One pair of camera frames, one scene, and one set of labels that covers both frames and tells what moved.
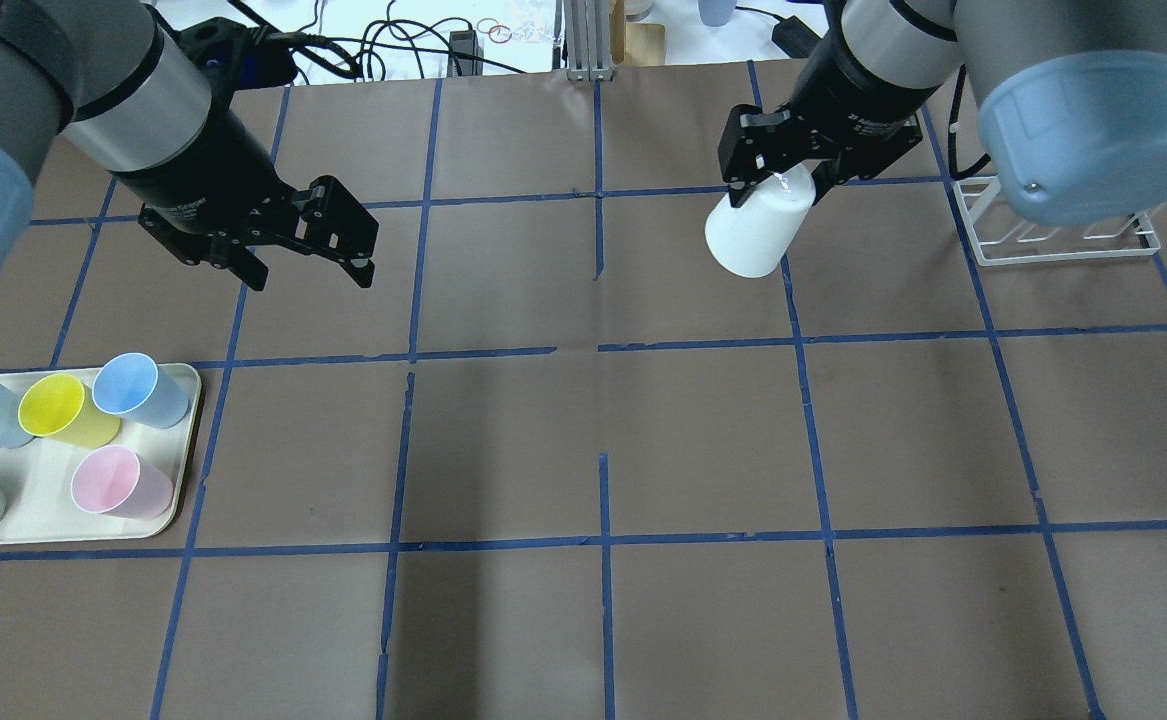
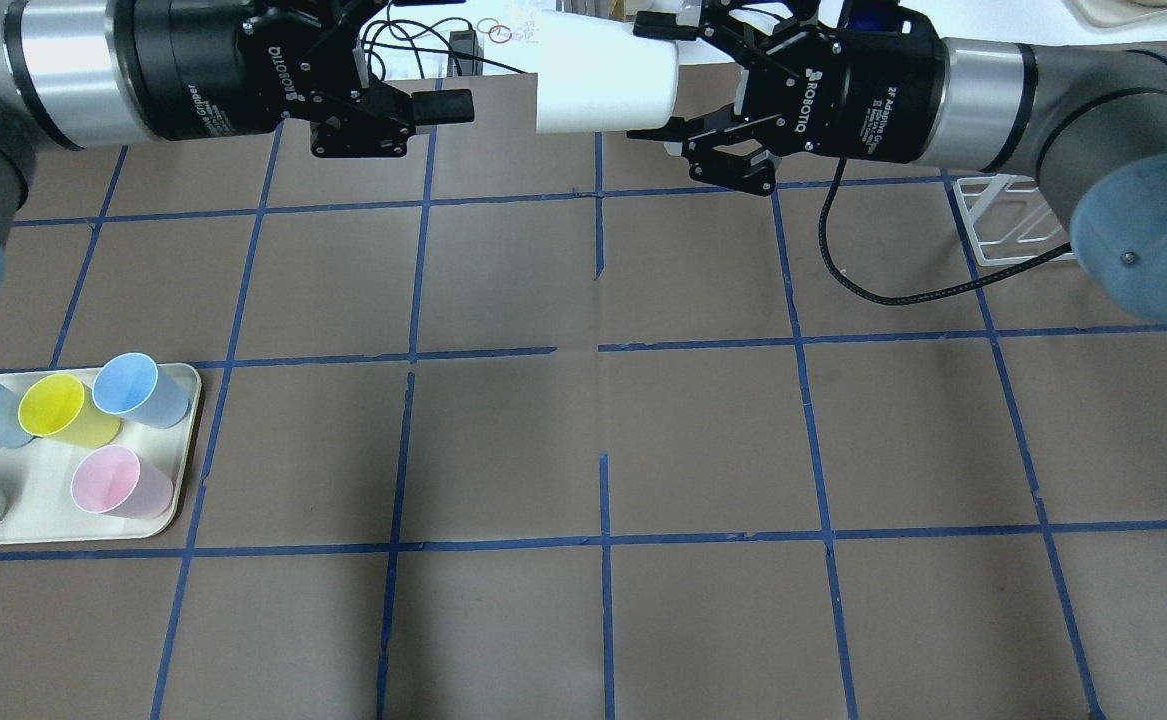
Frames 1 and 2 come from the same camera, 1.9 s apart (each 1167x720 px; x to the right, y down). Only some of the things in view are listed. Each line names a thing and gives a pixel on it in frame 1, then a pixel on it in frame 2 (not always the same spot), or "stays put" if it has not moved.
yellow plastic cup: x=60 y=408 stays put
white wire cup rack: x=1001 y=234 stays put
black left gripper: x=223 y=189 → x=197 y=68
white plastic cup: x=755 y=239 → x=596 y=75
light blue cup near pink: x=134 y=386 stays put
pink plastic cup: x=110 y=480 stays put
